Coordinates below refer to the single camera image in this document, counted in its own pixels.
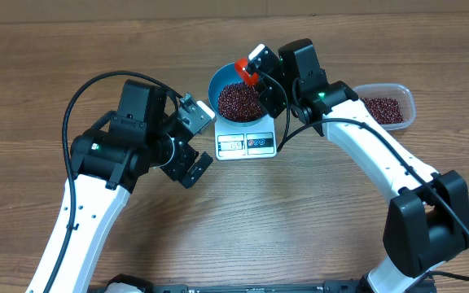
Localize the clear plastic container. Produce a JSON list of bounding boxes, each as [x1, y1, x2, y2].
[[353, 83, 417, 131]]

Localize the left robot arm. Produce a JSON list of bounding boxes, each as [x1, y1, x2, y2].
[[27, 80, 215, 292]]

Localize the white kitchen scale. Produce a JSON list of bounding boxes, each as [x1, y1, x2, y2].
[[214, 113, 277, 161]]

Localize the red measuring scoop blue handle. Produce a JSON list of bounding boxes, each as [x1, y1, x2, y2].
[[234, 58, 259, 86]]

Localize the blue bowl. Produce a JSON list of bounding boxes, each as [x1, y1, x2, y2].
[[208, 63, 267, 127]]

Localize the red beans in bowl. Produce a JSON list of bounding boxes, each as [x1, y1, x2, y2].
[[217, 82, 265, 123]]

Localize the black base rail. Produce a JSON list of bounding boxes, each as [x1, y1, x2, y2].
[[87, 273, 437, 293]]

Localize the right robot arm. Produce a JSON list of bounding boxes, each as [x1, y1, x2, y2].
[[239, 38, 469, 292]]

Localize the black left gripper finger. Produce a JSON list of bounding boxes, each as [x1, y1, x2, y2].
[[175, 116, 202, 137], [179, 152, 213, 189]]

